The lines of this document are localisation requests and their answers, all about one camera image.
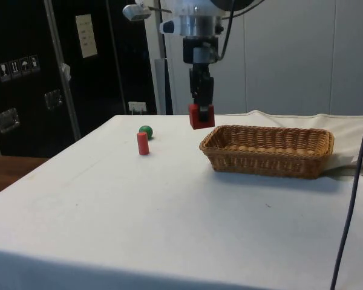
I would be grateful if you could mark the wicker basket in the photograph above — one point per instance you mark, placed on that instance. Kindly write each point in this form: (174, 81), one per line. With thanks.
(260, 161)

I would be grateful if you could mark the red cylinder block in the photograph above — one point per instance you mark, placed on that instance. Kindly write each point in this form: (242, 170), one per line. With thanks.
(142, 144)

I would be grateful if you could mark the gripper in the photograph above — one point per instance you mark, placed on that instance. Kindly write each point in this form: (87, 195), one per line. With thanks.
(189, 48)

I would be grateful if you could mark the red cube block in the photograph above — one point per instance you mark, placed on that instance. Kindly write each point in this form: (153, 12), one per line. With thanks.
(194, 116)

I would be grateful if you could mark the silver metal fitting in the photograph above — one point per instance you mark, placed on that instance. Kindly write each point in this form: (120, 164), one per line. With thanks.
(136, 12)

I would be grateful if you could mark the black cabinet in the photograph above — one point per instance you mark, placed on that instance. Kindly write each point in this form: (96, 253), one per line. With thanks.
(27, 90)

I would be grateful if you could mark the green ball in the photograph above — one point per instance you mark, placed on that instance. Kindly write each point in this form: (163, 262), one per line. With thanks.
(147, 130)

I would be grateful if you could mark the pale lockers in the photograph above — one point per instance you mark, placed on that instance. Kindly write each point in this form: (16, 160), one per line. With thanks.
(290, 60)

